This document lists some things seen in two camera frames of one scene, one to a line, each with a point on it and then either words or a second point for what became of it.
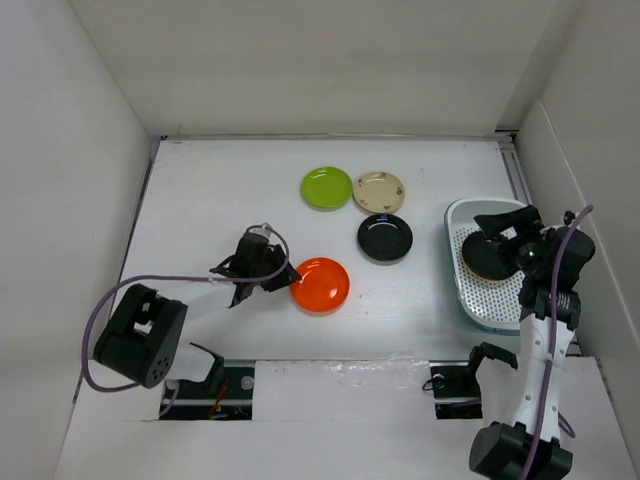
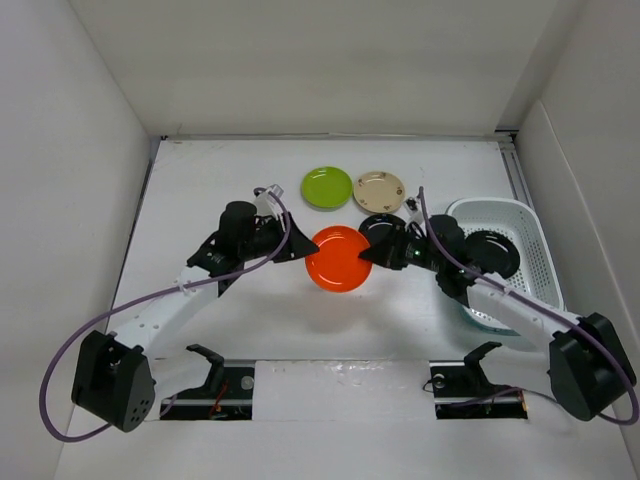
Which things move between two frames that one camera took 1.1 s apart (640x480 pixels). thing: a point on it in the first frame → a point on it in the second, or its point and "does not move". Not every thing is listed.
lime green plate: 326,187 does not move
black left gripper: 284,278 → 295,246
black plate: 385,237 does not move
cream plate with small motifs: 379,192 does not move
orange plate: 323,287 → 336,266
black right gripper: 524,221 → 384,254
